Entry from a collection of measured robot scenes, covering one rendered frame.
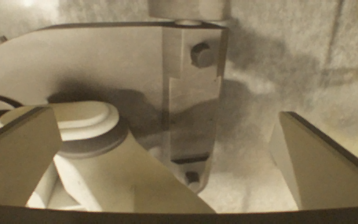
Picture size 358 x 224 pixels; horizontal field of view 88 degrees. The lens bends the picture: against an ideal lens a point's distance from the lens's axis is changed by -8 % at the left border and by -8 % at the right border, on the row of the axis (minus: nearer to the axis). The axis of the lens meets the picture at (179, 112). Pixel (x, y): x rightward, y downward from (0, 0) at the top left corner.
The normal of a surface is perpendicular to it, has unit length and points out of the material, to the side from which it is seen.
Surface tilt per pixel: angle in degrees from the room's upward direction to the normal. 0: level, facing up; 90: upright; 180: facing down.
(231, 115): 0
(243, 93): 0
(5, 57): 0
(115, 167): 90
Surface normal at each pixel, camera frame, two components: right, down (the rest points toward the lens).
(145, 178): 0.03, -0.88
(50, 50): 0.22, 0.48
